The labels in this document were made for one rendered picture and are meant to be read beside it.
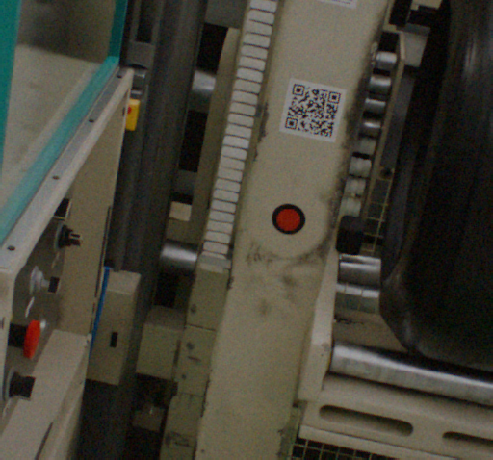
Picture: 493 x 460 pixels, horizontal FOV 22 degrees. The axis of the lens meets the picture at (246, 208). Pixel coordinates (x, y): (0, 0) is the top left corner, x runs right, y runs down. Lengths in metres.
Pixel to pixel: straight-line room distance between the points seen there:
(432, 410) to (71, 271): 0.52
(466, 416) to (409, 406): 0.08
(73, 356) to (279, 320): 0.32
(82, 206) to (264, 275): 0.30
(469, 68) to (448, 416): 0.50
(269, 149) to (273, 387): 0.37
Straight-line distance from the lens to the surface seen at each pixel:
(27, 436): 1.50
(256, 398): 1.88
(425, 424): 1.77
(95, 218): 1.62
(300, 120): 1.68
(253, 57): 1.70
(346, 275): 2.00
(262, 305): 1.80
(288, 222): 1.73
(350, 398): 1.75
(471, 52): 1.55
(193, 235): 2.62
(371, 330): 2.05
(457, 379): 1.76
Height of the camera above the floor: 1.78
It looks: 24 degrees down
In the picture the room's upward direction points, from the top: 12 degrees clockwise
